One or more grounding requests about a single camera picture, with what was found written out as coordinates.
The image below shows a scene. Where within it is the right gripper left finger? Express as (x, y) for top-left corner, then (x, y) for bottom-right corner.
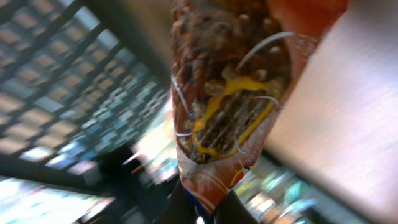
(154, 181), (197, 224)

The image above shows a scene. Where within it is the grey plastic shopping basket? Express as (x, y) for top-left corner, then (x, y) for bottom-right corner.
(1, 0), (169, 191)

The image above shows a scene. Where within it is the red chocolate bar wrapper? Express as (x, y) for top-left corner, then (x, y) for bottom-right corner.
(170, 0), (348, 214)

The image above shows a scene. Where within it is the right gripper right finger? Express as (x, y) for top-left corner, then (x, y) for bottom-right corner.
(215, 190), (259, 224)

